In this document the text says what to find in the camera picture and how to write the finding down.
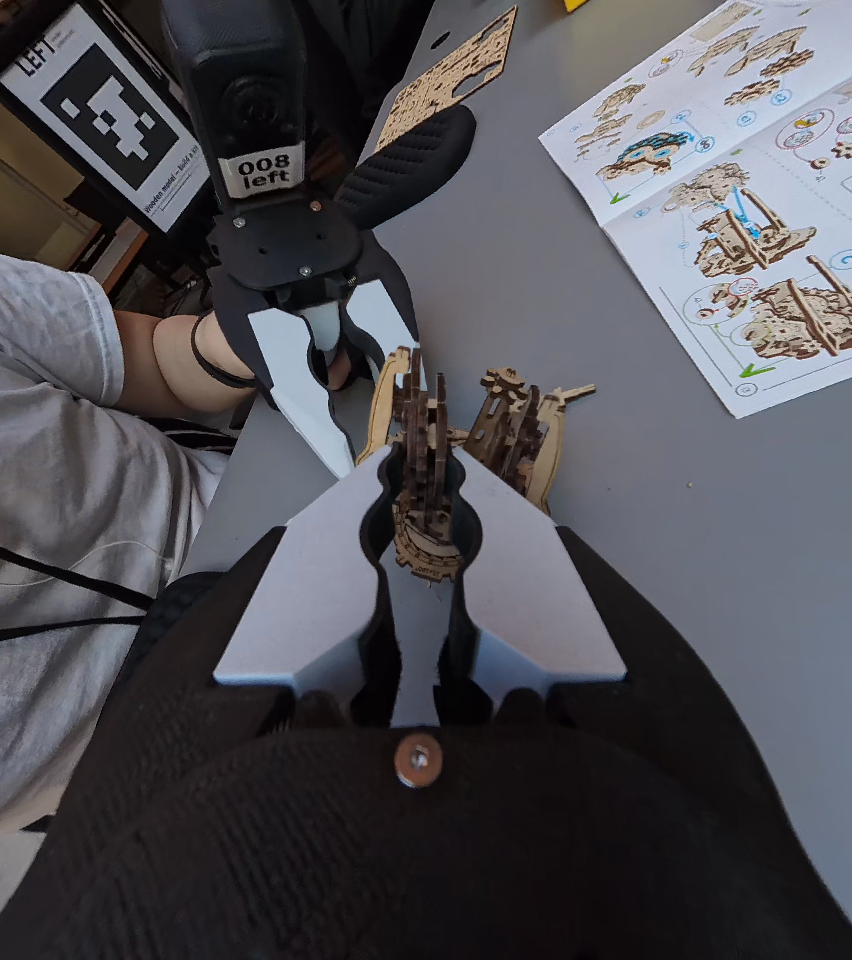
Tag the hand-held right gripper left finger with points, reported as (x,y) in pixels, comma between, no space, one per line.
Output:
(298,600)

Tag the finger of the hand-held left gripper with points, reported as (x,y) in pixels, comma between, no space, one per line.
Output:
(291,375)
(385,315)

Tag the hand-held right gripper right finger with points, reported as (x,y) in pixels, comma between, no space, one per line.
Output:
(538,600)

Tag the wooden mechanical model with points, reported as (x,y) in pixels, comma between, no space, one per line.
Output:
(505,439)

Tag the person's left forearm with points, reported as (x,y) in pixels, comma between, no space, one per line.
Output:
(163,360)

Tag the laser-cut wooden parts sheet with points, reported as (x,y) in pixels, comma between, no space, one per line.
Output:
(456,75)

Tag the person's left hand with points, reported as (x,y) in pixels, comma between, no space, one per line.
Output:
(225,352)

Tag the black wristband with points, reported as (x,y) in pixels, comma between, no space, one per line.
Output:
(196,352)

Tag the black framed marker sign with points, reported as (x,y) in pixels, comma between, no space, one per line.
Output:
(111,112)

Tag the printed instruction booklet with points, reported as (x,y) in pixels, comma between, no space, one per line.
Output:
(771,225)

